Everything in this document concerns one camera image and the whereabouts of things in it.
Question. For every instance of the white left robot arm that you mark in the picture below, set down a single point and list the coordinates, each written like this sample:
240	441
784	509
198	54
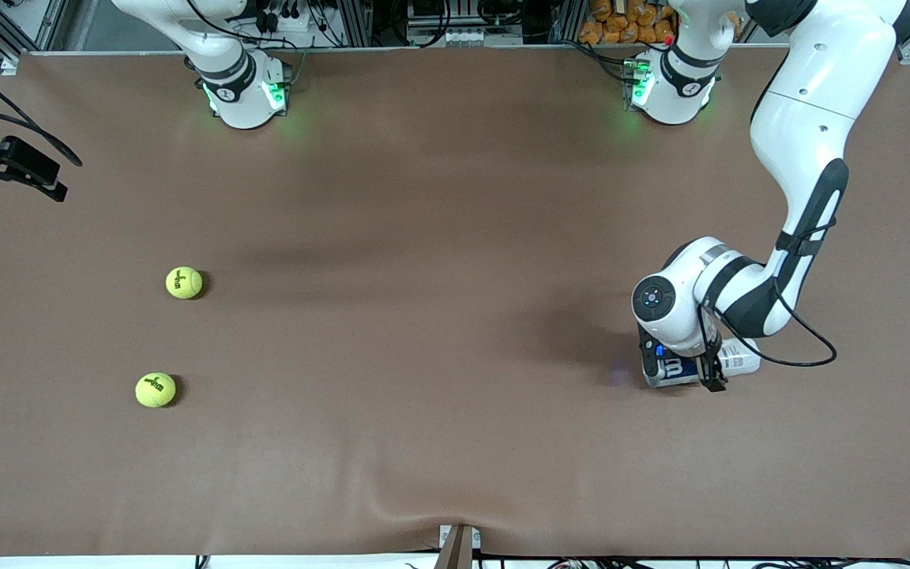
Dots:
802	142

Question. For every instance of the metal bracket with brown post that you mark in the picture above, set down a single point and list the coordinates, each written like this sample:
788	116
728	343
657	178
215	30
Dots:
457	549

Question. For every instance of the bag of orange items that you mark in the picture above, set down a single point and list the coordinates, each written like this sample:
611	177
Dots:
621	24

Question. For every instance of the aluminium frame post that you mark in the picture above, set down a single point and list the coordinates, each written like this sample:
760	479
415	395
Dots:
356	24
565	22

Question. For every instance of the small white power strip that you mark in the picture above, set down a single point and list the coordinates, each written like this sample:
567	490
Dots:
467	36

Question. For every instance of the yellow Wilson tennis ball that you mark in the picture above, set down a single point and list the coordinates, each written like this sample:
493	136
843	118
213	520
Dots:
184	282
155	390

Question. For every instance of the blue white tennis ball can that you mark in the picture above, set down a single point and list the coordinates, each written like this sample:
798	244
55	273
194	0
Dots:
739	359

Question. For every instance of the brown table mat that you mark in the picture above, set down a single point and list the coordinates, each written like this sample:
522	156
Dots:
455	237

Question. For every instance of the white power strip black plugs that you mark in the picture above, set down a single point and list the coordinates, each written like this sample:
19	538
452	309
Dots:
281	16

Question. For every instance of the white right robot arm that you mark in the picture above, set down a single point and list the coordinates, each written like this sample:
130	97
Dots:
226	71

